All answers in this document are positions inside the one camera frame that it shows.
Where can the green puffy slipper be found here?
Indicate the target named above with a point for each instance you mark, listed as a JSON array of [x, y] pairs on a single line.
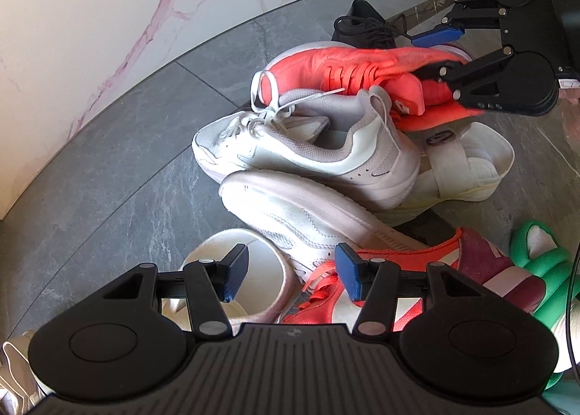
[[550, 270]]

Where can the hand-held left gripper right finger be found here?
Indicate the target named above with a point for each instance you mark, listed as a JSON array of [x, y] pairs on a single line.
[[349, 274]]

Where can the white grey laced sneaker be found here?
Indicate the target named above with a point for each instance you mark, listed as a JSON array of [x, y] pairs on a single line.
[[308, 152], [294, 211]]

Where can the black laced shoe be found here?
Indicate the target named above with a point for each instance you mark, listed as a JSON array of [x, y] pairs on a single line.
[[362, 23]]

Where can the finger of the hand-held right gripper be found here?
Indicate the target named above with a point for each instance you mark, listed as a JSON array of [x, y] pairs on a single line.
[[471, 79], [435, 36]]

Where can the orange sneaker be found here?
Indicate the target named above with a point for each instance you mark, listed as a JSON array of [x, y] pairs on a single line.
[[362, 64], [408, 258]]

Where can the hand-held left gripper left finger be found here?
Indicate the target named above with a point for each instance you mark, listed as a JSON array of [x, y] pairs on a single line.
[[233, 274]]

